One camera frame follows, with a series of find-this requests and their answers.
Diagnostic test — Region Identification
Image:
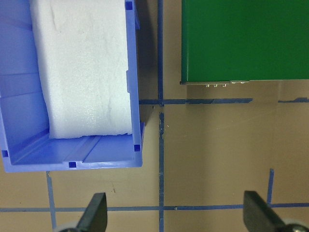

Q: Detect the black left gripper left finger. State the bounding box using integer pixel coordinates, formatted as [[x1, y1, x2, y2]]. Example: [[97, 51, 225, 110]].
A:
[[76, 192, 108, 232]]

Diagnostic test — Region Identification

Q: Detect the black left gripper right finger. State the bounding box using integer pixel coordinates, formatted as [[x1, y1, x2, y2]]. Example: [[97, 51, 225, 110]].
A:
[[243, 190, 289, 232]]

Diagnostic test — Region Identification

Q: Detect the blue left bin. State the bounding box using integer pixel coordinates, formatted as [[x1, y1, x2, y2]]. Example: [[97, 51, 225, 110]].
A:
[[0, 0, 144, 173]]

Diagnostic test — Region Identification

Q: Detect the white foam pad left bin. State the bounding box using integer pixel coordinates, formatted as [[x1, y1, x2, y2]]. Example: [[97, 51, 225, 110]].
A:
[[30, 0, 132, 139]]

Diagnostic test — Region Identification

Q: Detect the green conveyor belt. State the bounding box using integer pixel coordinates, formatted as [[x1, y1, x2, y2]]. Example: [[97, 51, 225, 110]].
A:
[[181, 0, 309, 85]]

